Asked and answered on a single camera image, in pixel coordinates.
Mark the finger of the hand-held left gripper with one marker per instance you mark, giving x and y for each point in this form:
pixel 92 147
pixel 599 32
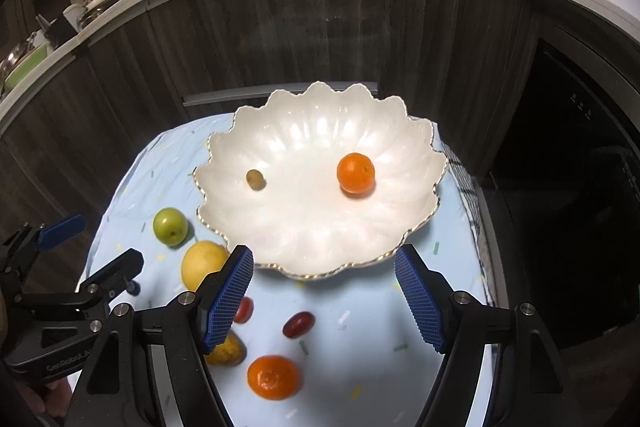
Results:
pixel 60 229
pixel 117 269

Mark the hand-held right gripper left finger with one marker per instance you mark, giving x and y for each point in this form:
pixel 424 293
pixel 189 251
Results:
pixel 227 302

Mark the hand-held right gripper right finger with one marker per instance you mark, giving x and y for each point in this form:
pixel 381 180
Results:
pixel 420 302

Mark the yellow citrus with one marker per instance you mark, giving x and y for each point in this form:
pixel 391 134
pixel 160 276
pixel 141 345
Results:
pixel 202 264

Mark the yellow mango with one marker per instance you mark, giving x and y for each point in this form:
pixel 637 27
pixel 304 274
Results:
pixel 231 349

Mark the dark red jujube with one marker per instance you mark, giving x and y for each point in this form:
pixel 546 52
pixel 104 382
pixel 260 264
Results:
pixel 298 325

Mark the orange mandarin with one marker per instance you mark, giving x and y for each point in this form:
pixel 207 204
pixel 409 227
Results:
pixel 274 378
pixel 356 173

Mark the white scalloped bowl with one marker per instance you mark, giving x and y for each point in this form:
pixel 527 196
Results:
pixel 300 207

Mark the person's left hand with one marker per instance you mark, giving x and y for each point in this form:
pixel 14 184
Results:
pixel 52 394

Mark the red cherry tomato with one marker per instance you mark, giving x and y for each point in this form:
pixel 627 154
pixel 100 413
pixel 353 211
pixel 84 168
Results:
pixel 245 311

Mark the green plum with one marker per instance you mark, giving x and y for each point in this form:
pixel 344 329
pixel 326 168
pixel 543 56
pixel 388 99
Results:
pixel 170 226

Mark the light blue tablecloth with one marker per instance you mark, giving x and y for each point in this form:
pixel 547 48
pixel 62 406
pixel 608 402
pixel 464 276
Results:
pixel 350 357

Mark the black white checked cloth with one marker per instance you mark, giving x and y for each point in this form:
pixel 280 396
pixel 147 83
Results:
pixel 467 192

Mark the small olive-brown fruit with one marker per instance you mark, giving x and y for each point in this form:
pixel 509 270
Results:
pixel 255 179

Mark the green tub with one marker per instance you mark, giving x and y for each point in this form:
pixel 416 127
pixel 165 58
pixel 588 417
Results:
pixel 22 67

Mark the black knife block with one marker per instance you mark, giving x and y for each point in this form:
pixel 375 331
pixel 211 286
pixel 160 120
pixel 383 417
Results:
pixel 62 27

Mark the black built-in appliance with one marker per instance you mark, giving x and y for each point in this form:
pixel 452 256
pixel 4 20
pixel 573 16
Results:
pixel 575 157

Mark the dark wood kitchen cabinet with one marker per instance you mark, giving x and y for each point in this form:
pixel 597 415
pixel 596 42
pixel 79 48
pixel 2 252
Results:
pixel 300 32

